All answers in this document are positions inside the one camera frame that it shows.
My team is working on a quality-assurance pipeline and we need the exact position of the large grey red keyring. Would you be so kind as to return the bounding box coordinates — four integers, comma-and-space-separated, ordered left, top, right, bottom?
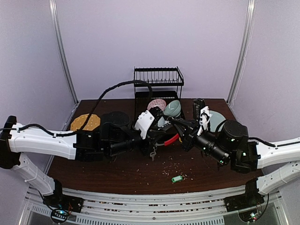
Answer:
150, 134, 180, 161

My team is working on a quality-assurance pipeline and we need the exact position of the green tag key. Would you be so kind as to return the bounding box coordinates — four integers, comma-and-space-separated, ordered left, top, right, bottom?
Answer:
171, 175, 186, 184

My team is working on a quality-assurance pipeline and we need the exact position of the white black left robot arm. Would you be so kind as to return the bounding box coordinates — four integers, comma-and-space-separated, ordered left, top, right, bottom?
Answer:
0, 111, 166, 208

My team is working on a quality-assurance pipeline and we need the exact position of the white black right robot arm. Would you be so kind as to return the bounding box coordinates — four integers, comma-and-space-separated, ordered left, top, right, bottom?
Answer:
171, 119, 300, 207

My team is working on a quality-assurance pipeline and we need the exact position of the grey blue ribbed bowl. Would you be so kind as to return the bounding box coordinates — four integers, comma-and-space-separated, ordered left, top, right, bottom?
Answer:
157, 117, 169, 128

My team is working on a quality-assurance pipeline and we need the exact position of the light blue flower plate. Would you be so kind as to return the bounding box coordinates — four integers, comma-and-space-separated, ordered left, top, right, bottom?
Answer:
210, 110, 226, 132

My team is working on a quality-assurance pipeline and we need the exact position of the green celadon bowl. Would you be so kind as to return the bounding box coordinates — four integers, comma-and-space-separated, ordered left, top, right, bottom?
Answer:
163, 100, 181, 118

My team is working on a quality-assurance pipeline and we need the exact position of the pink patterned bowl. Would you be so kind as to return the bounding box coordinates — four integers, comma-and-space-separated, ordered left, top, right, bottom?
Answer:
147, 98, 166, 111

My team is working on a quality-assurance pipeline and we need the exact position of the yellow dotted plate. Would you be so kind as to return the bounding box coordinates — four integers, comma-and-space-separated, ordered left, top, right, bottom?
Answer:
70, 113, 101, 132

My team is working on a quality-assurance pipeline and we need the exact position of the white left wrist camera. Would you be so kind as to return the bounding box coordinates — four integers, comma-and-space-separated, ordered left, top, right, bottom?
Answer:
134, 110, 154, 140

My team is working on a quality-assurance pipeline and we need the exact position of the black wire dish rack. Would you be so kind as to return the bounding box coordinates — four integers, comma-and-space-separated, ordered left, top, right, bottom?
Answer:
134, 67, 184, 117

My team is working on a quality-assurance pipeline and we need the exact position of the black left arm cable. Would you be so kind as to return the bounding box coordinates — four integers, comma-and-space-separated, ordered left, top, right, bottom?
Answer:
0, 80, 153, 139

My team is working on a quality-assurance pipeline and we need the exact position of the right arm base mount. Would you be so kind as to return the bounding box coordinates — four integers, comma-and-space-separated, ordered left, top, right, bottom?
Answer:
224, 194, 269, 224

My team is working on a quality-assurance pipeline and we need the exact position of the right aluminium frame post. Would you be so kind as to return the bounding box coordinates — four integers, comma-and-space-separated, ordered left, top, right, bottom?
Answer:
227, 0, 256, 107

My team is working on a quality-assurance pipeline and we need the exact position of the aluminium frame post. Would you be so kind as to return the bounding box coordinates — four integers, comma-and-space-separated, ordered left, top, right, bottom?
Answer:
227, 0, 256, 107
49, 0, 79, 105

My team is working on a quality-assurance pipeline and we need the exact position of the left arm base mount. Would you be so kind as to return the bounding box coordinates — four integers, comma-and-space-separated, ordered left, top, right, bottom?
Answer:
42, 195, 84, 224

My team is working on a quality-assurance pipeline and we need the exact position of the left aluminium frame post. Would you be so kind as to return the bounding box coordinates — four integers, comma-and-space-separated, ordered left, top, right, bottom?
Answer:
49, 0, 79, 105

